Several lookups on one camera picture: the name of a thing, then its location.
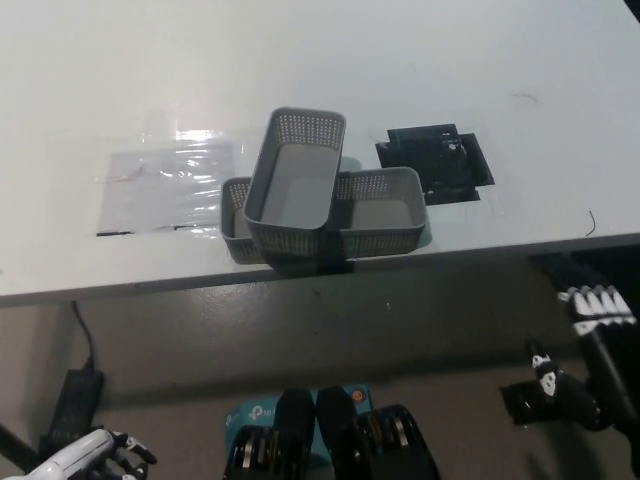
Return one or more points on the small grey perforated basket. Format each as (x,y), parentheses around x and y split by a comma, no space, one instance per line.
(295,185)

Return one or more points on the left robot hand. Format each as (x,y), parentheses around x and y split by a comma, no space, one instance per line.
(75,450)

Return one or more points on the long grey perforated basket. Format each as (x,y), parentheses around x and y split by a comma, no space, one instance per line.
(380,215)

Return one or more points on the clear plastic sheet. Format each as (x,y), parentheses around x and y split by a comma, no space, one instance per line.
(160,190)

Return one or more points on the black floor tape patch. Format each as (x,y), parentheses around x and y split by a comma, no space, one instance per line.
(520,405)

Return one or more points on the black power adapter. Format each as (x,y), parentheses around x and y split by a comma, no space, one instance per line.
(77,400)

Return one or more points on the black tape strip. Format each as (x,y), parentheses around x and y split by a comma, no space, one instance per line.
(346,266)

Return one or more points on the teal router box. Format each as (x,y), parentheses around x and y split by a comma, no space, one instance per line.
(252,412)

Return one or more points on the black diagonal bar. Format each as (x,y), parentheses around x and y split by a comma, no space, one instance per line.
(15,440)

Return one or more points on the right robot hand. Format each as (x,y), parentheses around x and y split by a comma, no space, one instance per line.
(600,360)

